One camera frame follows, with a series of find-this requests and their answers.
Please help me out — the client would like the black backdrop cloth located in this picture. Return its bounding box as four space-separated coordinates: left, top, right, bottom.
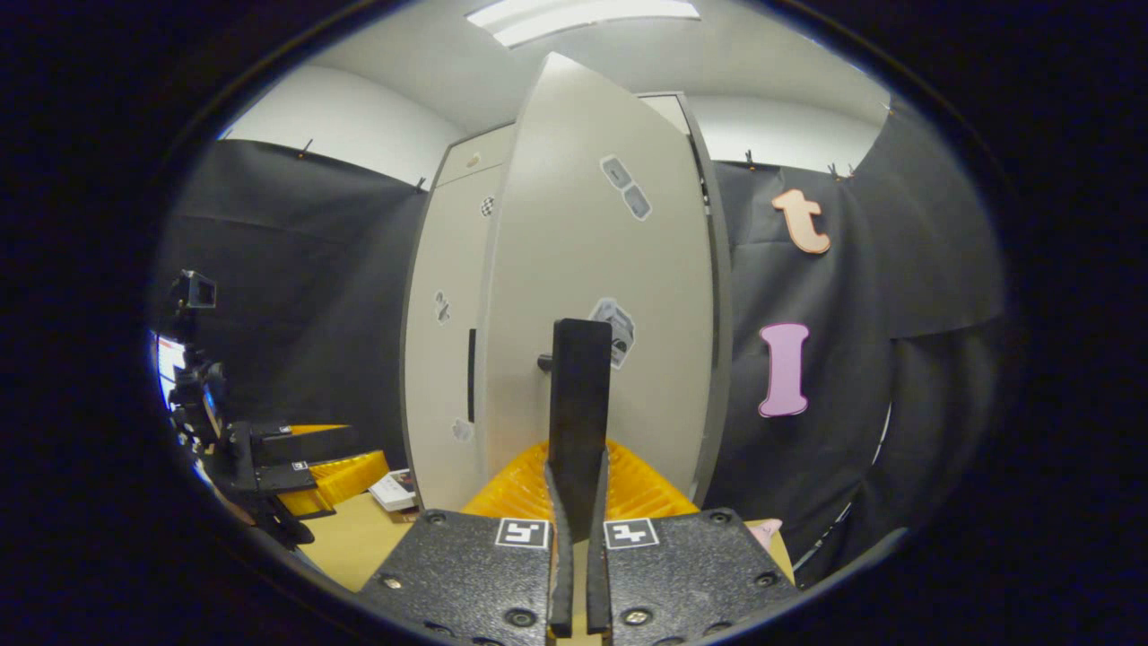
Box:
704 94 1005 589
157 139 430 467

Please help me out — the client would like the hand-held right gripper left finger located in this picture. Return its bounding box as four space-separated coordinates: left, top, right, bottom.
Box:
357 440 575 646

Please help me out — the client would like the long ceiling light panel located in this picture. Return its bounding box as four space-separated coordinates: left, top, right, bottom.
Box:
465 0 702 48

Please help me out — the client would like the white booklet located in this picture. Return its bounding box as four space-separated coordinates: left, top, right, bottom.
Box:
368 468 419 512

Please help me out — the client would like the white cabinet door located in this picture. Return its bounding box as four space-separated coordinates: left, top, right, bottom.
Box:
474 51 716 512
404 164 503 512

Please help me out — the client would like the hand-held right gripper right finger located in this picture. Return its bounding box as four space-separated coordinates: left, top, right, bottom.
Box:
587 438 801 646

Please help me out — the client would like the white double-door shoe cabinet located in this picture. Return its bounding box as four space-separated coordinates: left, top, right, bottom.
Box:
399 90 735 512

